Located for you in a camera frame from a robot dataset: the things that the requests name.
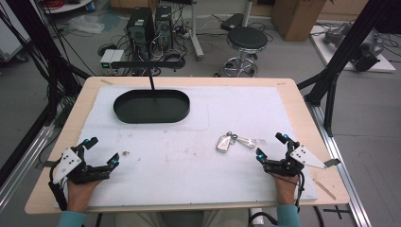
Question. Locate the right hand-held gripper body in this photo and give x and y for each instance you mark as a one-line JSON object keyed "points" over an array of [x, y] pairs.
{"points": [[307, 157]]}

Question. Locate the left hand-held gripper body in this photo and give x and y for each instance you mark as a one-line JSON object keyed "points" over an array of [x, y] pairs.
{"points": [[67, 162]]}

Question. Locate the black oval tray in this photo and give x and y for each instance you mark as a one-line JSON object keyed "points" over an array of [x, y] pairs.
{"points": [[151, 108]]}

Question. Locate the person's left hand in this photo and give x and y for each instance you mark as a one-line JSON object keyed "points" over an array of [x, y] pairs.
{"points": [[78, 195]]}

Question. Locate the person's right hand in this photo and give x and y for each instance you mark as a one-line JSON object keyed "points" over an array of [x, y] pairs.
{"points": [[287, 189]]}

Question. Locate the strip of beige tape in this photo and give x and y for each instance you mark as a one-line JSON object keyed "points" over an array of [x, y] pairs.
{"points": [[324, 189]]}

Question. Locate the white mat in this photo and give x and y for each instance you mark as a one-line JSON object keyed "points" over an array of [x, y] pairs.
{"points": [[189, 170]]}

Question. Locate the white power supply box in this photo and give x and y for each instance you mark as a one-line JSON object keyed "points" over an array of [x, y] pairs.
{"points": [[112, 58]]}

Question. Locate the black stand with crossbar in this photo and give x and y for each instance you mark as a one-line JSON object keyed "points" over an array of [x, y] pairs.
{"points": [[146, 64]]}

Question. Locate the black round stool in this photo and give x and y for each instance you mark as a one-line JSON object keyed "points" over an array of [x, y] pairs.
{"points": [[247, 38]]}

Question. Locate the clear plastic bag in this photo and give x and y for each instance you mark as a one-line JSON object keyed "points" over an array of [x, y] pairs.
{"points": [[85, 24]]}

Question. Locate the cardboard box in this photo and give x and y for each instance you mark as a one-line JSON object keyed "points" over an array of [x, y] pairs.
{"points": [[296, 19]]}

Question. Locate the white board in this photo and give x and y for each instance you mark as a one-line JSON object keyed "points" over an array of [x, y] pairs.
{"points": [[384, 64]]}

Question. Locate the large black computer tower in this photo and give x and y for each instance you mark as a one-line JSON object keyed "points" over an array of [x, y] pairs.
{"points": [[140, 31]]}

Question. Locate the grey robot device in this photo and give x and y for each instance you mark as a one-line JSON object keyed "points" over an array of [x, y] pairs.
{"points": [[367, 50]]}

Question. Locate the black flat box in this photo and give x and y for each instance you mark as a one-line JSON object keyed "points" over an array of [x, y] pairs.
{"points": [[231, 21]]}

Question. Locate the white table leg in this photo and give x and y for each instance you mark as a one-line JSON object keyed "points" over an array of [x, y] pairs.
{"points": [[196, 34]]}

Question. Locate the slim black computer tower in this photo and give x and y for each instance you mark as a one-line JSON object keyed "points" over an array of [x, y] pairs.
{"points": [[164, 26]]}

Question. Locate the aluminium rail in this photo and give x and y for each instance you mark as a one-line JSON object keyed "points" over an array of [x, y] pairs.
{"points": [[343, 176], [22, 171]]}

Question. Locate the black metal frame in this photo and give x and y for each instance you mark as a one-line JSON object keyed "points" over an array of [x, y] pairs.
{"points": [[343, 50], [28, 44]]}

